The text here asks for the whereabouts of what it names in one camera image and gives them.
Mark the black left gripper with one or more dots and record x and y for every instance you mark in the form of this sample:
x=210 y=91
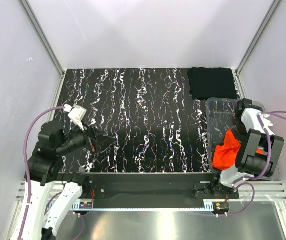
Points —
x=95 y=142

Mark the orange t shirt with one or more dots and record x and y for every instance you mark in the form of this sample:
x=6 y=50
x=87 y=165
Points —
x=231 y=152

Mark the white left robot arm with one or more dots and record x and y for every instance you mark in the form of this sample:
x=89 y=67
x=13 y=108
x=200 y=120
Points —
x=37 y=220

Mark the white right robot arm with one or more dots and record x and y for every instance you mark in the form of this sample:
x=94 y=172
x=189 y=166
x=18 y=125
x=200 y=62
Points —
x=231 y=178

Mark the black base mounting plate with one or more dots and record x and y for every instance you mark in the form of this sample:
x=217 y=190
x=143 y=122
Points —
x=151 y=180

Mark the left orange connector block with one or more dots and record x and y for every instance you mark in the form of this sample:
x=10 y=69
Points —
x=85 y=205

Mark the folded black t shirt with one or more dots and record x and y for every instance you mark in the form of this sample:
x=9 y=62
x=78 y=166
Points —
x=205 y=83

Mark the clear plastic bin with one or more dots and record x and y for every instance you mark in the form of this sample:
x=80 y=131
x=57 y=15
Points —
x=217 y=117

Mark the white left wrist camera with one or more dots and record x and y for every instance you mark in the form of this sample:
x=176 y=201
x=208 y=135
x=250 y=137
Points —
x=76 y=114

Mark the slotted cable duct rail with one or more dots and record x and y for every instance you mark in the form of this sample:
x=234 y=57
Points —
x=199 y=206

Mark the left aluminium frame post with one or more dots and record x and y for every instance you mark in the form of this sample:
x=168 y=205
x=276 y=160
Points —
x=26 y=7

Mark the aluminium frame post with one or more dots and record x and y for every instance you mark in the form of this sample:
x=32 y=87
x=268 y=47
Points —
x=275 y=4
x=26 y=7

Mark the right aluminium frame post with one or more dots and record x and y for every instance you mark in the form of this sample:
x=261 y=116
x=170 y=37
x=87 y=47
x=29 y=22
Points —
x=275 y=4

